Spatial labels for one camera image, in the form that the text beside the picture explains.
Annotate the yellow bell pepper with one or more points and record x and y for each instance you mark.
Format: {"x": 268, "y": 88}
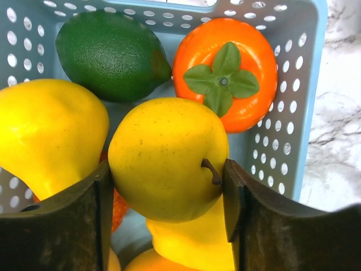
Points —
{"x": 199, "y": 244}

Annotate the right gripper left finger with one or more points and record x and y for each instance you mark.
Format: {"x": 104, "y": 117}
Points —
{"x": 69, "y": 231}

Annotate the blue perforated plastic basket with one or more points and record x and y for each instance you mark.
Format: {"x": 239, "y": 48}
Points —
{"x": 274, "y": 151}

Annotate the green avocado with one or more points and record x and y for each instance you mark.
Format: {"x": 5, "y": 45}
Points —
{"x": 116, "y": 57}

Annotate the yellow pear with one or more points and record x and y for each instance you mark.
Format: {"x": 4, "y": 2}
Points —
{"x": 52, "y": 133}
{"x": 165, "y": 158}

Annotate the orange persimmon with leaves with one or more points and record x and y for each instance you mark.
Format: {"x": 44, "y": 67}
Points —
{"x": 228, "y": 66}

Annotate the green orange mango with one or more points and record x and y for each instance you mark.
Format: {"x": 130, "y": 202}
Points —
{"x": 151, "y": 260}

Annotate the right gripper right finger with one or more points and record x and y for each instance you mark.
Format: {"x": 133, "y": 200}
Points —
{"x": 271, "y": 232}

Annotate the orange tangerine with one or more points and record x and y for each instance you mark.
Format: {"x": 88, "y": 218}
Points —
{"x": 120, "y": 209}

